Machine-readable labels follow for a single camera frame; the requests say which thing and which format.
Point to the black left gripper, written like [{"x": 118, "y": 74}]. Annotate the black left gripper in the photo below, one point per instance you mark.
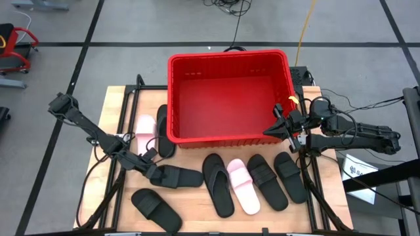
[{"x": 142, "y": 165}]

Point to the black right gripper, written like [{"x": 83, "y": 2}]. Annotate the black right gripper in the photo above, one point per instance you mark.
[{"x": 297, "y": 121}]

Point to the black flip-flop sandal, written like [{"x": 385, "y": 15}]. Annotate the black flip-flop sandal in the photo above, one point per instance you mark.
[
  {"x": 162, "y": 131},
  {"x": 223, "y": 203}
]

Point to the pink slide sandal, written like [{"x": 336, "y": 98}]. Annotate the pink slide sandal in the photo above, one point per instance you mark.
[
  {"x": 244, "y": 193},
  {"x": 146, "y": 126}
]

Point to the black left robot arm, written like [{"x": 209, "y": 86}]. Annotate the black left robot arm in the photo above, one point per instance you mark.
[{"x": 82, "y": 119}]

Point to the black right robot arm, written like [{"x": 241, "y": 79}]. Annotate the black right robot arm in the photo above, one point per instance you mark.
[{"x": 361, "y": 141}]

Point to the red plastic bin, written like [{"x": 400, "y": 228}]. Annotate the red plastic bin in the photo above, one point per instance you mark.
[{"x": 226, "y": 108}]

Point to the yellow tape tag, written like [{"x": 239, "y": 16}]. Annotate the yellow tape tag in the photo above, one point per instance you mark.
[{"x": 293, "y": 99}]

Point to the black power strip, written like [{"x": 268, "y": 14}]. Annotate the black power strip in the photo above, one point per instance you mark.
[{"x": 298, "y": 77}]

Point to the white paper sign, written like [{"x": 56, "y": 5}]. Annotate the white paper sign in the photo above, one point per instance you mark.
[{"x": 357, "y": 164}]

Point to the black table edge clamp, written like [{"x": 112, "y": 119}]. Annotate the black table edge clamp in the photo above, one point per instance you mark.
[{"x": 265, "y": 231}]

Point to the black crossbeam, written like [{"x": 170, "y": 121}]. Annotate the black crossbeam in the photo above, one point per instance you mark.
[{"x": 387, "y": 173}]

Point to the grey table foot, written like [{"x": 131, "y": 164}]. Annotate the grey table foot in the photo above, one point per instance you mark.
[
  {"x": 13, "y": 83},
  {"x": 39, "y": 5}
]

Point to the red wheeled cart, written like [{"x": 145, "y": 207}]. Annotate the red wheeled cart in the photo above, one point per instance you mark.
[{"x": 8, "y": 44}]

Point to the grey metal post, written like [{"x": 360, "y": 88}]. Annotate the grey metal post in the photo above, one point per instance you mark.
[{"x": 411, "y": 108}]

